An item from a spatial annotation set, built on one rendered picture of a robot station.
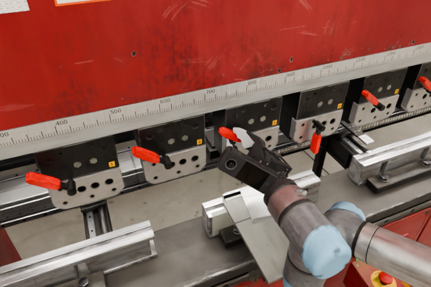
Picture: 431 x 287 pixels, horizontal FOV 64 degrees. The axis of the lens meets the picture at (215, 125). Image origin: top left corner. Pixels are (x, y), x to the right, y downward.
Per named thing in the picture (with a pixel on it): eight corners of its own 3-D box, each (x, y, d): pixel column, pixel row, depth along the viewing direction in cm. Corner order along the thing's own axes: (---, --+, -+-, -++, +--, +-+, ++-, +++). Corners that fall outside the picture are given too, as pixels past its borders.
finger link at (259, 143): (242, 143, 78) (259, 170, 71) (236, 141, 76) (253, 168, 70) (255, 128, 76) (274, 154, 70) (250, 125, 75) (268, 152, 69)
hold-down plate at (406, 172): (375, 194, 120) (378, 188, 118) (364, 184, 124) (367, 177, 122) (439, 171, 129) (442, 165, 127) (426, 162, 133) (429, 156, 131)
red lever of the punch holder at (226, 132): (225, 131, 76) (255, 142, 82) (217, 121, 79) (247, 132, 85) (220, 138, 77) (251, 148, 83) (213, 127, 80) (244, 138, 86)
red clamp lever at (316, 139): (313, 156, 94) (320, 127, 88) (305, 147, 97) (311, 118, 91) (319, 154, 94) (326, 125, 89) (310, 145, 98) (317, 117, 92)
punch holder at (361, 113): (351, 128, 100) (366, 77, 91) (333, 113, 107) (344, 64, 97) (391, 116, 105) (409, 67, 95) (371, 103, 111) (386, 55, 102)
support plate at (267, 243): (268, 284, 82) (268, 282, 81) (223, 204, 101) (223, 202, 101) (331, 258, 87) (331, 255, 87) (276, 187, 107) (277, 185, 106)
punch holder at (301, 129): (292, 145, 94) (301, 92, 84) (276, 128, 101) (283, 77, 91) (337, 132, 99) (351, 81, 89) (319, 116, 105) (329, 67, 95)
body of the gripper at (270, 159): (258, 176, 79) (287, 215, 70) (231, 167, 74) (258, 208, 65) (278, 150, 77) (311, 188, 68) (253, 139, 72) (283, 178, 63)
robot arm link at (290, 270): (337, 273, 70) (349, 240, 63) (308, 316, 63) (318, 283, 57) (303, 250, 74) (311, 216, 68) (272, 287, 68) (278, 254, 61)
